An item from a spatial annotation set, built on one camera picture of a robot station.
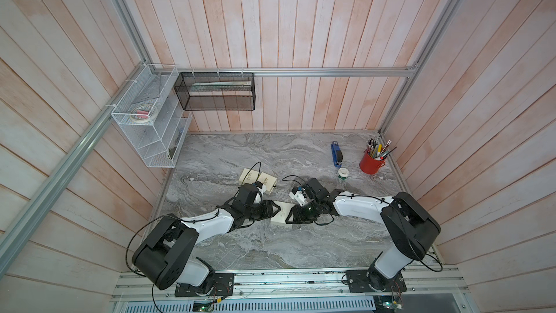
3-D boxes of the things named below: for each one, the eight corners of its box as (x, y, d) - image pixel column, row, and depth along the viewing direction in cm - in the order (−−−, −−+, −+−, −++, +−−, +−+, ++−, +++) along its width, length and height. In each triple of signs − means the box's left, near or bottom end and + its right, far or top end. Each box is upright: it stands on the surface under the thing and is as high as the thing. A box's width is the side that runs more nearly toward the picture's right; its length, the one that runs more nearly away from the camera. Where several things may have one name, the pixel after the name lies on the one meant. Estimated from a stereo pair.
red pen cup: (362, 175, 105) (370, 162, 96) (358, 163, 109) (365, 150, 101) (378, 175, 105) (387, 162, 96) (374, 163, 109) (382, 150, 101)
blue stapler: (334, 167, 108) (336, 161, 104) (329, 146, 117) (331, 140, 113) (341, 167, 108) (344, 161, 104) (336, 146, 117) (339, 140, 113)
